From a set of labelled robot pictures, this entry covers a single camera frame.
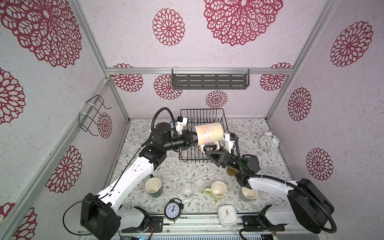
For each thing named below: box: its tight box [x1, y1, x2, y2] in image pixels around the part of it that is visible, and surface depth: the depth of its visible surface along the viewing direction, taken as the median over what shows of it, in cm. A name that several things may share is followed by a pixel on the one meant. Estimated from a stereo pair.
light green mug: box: [204, 181, 228, 201], surface depth 79 cm
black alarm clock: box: [164, 198, 185, 223], surface depth 78 cm
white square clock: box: [217, 204, 238, 228], surface depth 76 cm
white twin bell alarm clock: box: [259, 131, 280, 150], surface depth 98 cm
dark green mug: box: [145, 174, 163, 198], surface depth 79 cm
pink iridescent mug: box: [193, 122, 224, 153], surface depth 61 cm
